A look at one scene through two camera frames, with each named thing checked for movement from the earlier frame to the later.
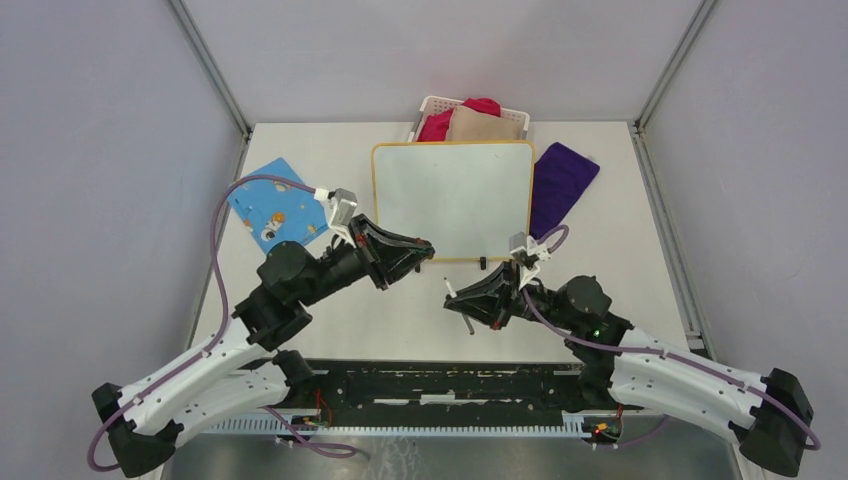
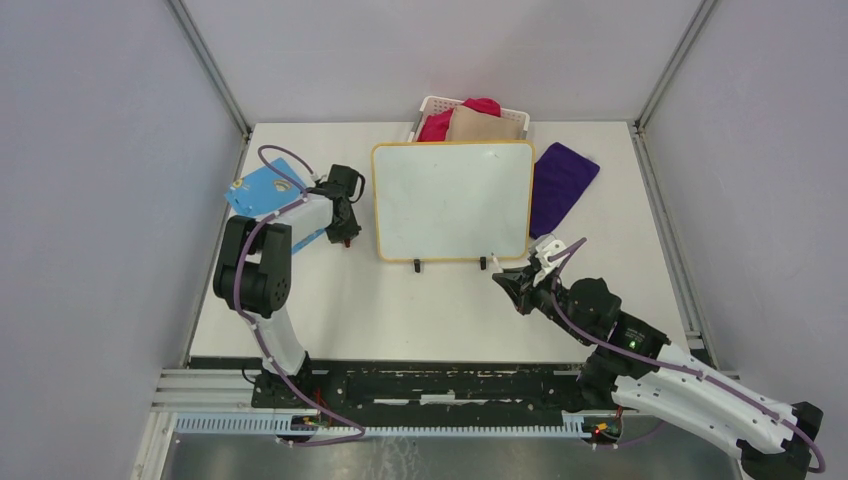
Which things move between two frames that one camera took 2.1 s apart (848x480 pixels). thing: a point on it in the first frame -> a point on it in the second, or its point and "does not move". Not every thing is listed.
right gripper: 479,301 -> 520,289
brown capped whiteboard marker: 453,293 -> 495,266
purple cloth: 560,176 does not move
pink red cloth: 434,126 does not move
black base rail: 440,388 does not move
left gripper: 366,231 -> 350,231
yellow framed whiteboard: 466,198 does not move
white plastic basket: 436,105 does not move
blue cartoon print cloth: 274,211 does not move
